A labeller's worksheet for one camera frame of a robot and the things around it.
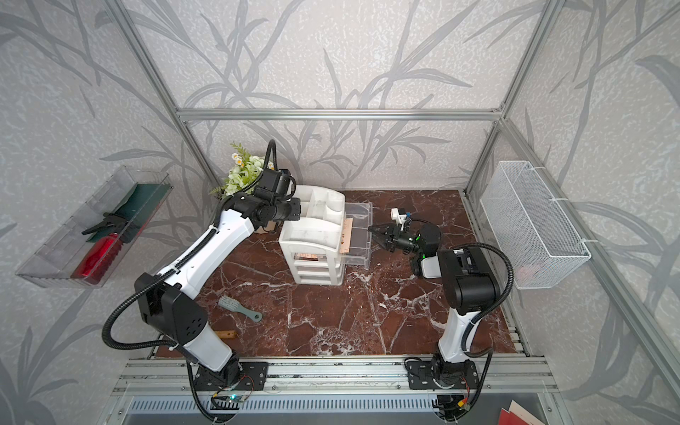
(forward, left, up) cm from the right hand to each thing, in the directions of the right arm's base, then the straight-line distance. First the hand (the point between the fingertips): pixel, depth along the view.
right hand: (369, 233), depth 84 cm
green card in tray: (-2, +64, +16) cm, 66 cm away
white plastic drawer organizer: (-8, +17, +6) cm, 19 cm away
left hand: (+6, +23, +7) cm, 25 cm away
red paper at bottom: (-46, -37, -18) cm, 62 cm away
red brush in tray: (-19, +61, +18) cm, 67 cm away
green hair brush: (-17, +45, -17) cm, 51 cm away
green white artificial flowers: (+17, +41, +12) cm, 46 cm away
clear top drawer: (-1, +3, -4) cm, 5 cm away
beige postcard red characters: (+1, +8, -2) cm, 8 cm away
